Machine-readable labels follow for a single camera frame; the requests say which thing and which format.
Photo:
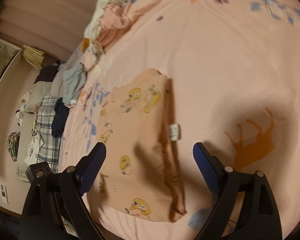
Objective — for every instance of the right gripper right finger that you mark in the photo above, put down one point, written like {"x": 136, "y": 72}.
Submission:
{"x": 259, "y": 216}

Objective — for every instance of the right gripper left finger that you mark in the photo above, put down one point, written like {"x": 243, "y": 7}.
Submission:
{"x": 54, "y": 208}

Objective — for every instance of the peach cartoon print shirt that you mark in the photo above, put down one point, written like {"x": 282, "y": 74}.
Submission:
{"x": 139, "y": 176}

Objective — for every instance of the white patterned clothes pile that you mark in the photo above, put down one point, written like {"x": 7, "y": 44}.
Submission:
{"x": 35, "y": 145}

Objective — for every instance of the pink folded clothes stack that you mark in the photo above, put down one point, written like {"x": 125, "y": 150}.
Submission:
{"x": 113, "y": 23}

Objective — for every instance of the grey plaid blanket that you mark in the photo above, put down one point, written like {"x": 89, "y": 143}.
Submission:
{"x": 50, "y": 150}

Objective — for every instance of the colourful yarn bundle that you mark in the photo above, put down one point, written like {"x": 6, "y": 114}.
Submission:
{"x": 13, "y": 144}

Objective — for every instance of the small plush toys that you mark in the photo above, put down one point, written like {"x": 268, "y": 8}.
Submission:
{"x": 21, "y": 110}

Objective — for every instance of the dark navy garment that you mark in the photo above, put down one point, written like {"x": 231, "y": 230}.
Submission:
{"x": 59, "y": 121}

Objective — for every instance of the beige pillow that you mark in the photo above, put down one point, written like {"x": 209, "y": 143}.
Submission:
{"x": 40, "y": 89}

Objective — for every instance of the dark brown cloth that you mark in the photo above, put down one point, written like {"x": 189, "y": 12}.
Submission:
{"x": 48, "y": 73}

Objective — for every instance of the grey garment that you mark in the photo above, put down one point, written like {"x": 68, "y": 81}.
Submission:
{"x": 73, "y": 81}

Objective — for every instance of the white folded garment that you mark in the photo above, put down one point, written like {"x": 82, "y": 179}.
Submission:
{"x": 92, "y": 30}

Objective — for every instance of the white wall socket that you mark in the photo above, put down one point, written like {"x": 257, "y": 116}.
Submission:
{"x": 4, "y": 194}

